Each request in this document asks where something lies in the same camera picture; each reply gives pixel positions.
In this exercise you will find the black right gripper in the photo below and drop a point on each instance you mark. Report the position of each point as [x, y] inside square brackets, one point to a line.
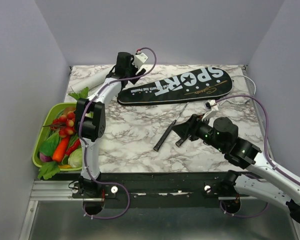
[183, 129]

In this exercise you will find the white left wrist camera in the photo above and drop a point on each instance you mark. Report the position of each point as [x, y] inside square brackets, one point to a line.
[139, 60]

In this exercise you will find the white shuttlecock tube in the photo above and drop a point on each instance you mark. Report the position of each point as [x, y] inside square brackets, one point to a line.
[90, 82]

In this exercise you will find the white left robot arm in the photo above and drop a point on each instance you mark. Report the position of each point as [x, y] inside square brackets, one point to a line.
[90, 120]

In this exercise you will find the green leafy vegetable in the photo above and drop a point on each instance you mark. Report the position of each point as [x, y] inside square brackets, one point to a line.
[49, 146]

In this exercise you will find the purple onion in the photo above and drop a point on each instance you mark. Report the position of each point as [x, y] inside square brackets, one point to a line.
[44, 158]

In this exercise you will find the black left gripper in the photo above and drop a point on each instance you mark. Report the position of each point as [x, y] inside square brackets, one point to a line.
[135, 70]

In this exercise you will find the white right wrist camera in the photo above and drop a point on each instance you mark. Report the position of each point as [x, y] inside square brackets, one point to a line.
[211, 109]

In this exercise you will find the black-handled badminton racket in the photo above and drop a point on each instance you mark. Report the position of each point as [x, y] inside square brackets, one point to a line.
[162, 139]
[243, 86]

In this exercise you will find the black sport racket bag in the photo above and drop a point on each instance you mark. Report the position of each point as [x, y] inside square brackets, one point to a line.
[206, 83]

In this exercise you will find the orange carrot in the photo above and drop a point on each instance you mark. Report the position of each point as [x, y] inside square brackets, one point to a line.
[60, 150]

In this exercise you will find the red cherry tomato bunch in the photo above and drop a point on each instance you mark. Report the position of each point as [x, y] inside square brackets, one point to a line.
[64, 125]

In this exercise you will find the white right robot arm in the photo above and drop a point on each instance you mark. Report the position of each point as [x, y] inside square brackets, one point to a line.
[281, 187]

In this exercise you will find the green cabbage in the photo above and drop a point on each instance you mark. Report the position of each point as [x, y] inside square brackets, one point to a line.
[75, 158]

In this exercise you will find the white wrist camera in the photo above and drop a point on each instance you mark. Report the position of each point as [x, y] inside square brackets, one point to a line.
[139, 60]
[211, 109]

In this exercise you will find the aluminium frame rail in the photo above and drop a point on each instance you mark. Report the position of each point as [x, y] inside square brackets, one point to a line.
[52, 191]

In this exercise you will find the red chili pepper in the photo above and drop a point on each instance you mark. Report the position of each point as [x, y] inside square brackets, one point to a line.
[73, 147]

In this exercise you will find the green vegetable tray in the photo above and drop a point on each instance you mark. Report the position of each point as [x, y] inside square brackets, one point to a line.
[46, 132]

